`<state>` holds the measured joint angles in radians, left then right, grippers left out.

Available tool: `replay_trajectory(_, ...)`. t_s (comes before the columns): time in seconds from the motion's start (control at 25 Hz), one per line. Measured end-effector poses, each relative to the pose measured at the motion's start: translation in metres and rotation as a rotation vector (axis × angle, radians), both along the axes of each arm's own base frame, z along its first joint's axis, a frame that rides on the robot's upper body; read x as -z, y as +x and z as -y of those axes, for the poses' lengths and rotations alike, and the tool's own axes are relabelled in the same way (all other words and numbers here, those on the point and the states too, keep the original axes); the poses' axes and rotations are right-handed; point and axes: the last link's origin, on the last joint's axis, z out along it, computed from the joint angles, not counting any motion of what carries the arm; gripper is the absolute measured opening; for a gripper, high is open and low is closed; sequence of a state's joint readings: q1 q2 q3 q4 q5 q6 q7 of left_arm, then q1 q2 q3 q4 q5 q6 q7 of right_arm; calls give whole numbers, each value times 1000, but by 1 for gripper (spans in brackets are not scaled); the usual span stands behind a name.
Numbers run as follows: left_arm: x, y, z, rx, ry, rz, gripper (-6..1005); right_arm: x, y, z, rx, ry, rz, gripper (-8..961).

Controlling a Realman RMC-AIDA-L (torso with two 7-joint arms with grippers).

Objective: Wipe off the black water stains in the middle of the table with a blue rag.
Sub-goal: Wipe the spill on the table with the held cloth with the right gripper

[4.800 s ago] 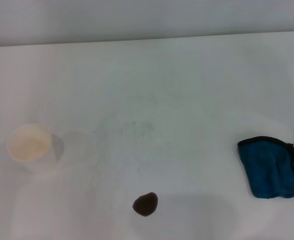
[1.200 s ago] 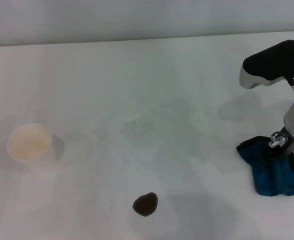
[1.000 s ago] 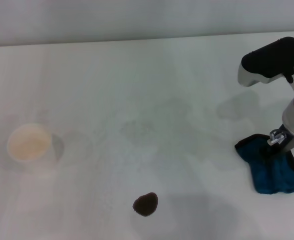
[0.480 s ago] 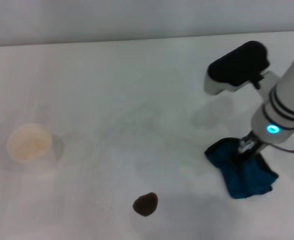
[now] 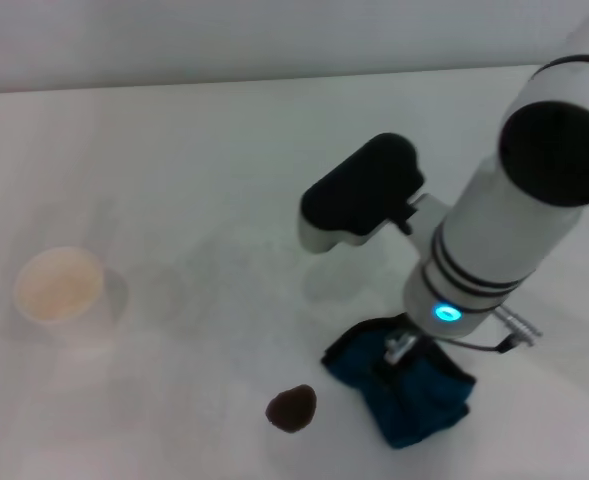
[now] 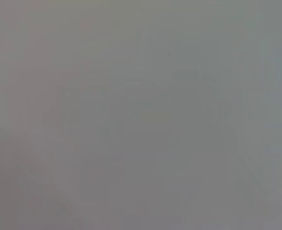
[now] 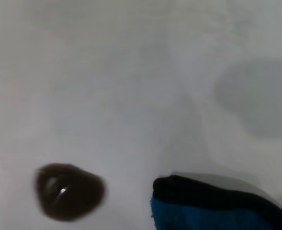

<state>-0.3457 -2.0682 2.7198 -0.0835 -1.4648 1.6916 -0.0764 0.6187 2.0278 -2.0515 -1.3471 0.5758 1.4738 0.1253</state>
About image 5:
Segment thin black cable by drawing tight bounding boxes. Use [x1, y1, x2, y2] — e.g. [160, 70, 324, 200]
[442, 333, 515, 352]

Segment white paper cup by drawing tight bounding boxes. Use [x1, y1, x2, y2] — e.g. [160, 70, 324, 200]
[13, 245, 131, 346]

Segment black and white wrist camera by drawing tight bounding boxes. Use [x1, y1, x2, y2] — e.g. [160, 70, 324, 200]
[299, 132, 450, 254]

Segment silver cable connector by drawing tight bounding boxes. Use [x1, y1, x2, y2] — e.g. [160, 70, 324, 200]
[495, 305, 544, 347]

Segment black water stain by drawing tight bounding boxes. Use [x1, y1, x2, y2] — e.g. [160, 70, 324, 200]
[265, 383, 319, 435]

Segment blue rag with black trim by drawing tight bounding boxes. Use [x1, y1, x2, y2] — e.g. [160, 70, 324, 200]
[320, 315, 477, 437]

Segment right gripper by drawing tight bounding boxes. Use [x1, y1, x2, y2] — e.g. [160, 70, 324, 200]
[373, 331, 420, 392]

